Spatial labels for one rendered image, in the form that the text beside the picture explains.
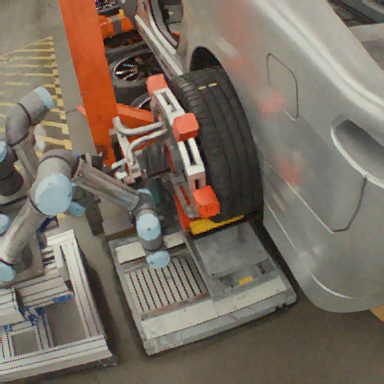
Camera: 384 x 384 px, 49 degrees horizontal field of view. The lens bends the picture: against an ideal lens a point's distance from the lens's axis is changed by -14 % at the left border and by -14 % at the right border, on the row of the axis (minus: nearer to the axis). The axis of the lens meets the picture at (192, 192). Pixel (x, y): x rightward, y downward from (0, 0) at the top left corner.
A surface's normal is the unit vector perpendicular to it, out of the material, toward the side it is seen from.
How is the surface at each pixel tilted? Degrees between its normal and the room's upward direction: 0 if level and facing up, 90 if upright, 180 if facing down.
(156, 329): 0
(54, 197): 85
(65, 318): 0
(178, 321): 0
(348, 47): 20
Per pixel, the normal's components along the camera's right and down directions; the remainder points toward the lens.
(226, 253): -0.11, -0.71
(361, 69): -0.30, -0.47
